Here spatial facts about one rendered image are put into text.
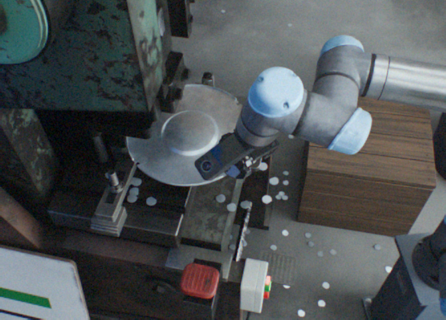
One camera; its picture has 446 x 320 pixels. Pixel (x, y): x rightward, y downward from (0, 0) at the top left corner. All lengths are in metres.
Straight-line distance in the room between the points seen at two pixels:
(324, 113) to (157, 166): 0.45
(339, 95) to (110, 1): 0.37
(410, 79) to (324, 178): 0.84
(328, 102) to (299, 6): 2.07
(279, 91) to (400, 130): 1.09
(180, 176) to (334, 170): 0.69
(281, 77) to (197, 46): 1.82
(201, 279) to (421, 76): 0.53
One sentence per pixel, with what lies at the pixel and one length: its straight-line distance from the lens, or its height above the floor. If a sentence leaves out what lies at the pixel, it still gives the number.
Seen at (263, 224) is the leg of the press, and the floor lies 0.04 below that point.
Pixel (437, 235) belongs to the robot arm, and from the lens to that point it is 1.28.
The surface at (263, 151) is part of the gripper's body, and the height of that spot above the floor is 0.92.
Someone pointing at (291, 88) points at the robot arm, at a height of 1.13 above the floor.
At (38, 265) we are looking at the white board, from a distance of 1.29.
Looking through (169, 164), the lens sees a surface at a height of 0.78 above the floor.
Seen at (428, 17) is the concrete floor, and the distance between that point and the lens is 2.90.
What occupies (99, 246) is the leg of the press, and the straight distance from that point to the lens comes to 1.19.
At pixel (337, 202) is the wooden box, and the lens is 1.76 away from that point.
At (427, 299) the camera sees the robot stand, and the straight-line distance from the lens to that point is 1.37.
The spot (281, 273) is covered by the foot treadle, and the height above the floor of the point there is 0.16.
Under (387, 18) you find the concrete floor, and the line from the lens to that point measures 2.83.
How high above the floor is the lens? 1.65
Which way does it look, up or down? 52 degrees down
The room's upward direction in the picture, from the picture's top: 2 degrees counter-clockwise
